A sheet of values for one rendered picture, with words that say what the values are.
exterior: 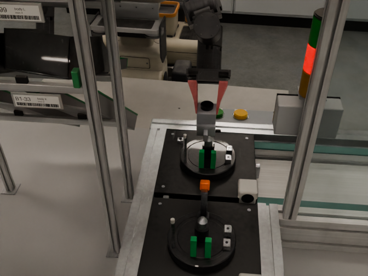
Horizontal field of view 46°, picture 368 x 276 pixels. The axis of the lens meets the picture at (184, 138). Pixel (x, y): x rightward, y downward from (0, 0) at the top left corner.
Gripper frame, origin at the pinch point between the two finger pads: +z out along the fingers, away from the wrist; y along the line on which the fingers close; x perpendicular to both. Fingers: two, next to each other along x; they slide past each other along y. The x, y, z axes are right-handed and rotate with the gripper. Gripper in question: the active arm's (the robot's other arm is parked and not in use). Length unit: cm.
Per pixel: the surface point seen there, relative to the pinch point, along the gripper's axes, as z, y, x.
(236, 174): 15.0, 7.7, 5.5
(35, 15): -10.5, -25.3, -37.7
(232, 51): -68, 13, 260
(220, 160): 11.7, 3.9, 6.2
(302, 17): -107, 74, 293
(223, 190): 18.5, 4.8, 1.1
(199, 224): 23.5, 0.0, -15.8
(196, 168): 13.9, -2.0, 3.5
